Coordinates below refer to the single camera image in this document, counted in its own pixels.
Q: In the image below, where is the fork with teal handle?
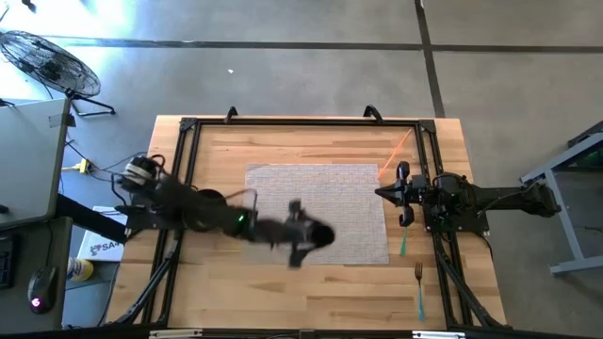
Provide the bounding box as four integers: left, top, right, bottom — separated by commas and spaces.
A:
414, 261, 427, 323

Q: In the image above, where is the grey metal cart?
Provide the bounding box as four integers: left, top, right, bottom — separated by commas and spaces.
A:
519, 121, 603, 278

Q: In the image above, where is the grey woven placemat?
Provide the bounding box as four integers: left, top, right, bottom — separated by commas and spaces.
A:
242, 162, 391, 266

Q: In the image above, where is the black computer mouse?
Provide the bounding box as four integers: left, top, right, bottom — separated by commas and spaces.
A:
26, 265, 60, 315

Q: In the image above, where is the white cardboard box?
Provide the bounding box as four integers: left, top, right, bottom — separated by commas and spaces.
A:
76, 204, 129, 263

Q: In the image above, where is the black keyboard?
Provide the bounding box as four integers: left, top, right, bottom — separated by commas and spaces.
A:
0, 234, 15, 290

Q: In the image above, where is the silver frame bracket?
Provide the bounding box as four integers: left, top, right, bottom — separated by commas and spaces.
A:
149, 329, 204, 339
411, 330, 468, 339

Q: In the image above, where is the dark desk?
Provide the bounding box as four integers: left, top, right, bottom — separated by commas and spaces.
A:
0, 216, 74, 336

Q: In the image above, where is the black aluminium table frame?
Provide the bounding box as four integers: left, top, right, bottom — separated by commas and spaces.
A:
110, 104, 509, 331

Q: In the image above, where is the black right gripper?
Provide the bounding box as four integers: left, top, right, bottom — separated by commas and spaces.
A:
374, 160, 429, 229

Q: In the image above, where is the black floor cable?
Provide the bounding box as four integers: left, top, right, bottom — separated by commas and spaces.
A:
62, 137, 148, 186

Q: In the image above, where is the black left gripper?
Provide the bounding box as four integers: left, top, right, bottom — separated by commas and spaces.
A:
253, 198, 336, 270

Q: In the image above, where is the orange handled utensil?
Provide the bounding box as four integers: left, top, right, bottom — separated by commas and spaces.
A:
376, 127, 416, 181

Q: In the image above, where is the grey side table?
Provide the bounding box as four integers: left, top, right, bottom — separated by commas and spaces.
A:
0, 97, 73, 232

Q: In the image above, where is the yellow wipes container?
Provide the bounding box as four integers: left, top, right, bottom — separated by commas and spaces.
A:
66, 256, 95, 283

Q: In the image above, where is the black floor fan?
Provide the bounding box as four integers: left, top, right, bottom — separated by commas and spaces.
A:
0, 29, 117, 118

